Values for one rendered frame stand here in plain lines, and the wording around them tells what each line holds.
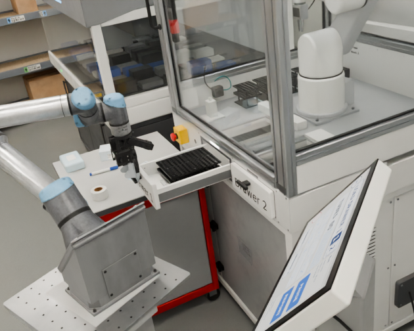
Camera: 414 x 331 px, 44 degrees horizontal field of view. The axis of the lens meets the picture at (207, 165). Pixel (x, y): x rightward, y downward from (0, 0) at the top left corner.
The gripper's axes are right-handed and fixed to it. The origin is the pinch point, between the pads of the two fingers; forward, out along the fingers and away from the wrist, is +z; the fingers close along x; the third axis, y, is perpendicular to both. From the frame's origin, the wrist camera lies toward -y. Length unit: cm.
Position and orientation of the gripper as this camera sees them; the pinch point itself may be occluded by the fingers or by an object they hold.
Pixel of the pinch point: (137, 176)
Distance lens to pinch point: 205.6
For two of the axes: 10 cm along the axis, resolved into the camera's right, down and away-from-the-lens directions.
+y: -8.9, 3.1, -3.3
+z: 1.3, 8.8, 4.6
